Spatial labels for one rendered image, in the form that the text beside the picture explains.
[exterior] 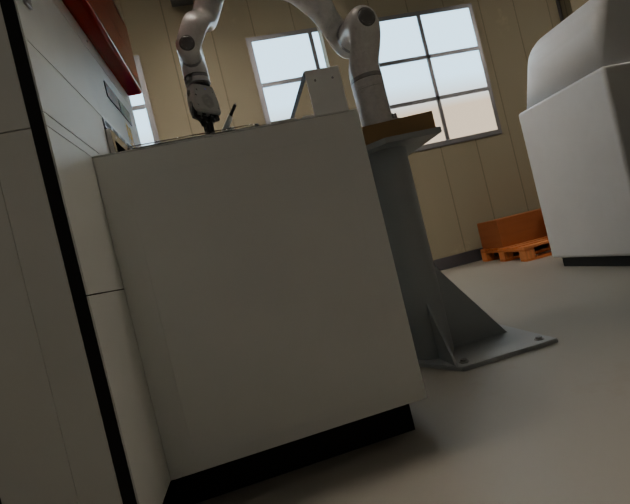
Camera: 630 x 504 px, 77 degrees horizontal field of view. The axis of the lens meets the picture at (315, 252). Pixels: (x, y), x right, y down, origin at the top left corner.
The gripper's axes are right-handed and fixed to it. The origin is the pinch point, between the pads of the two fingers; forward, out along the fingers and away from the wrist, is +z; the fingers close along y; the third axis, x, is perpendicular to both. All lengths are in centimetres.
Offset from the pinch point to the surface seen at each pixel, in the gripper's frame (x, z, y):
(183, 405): -20, 75, -44
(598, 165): -95, 39, 186
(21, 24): -30, -2, -62
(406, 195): -43, 36, 46
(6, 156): -26, 20, -67
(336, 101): -51, 11, 0
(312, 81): -47.4, 5.2, -3.6
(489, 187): 4, 27, 357
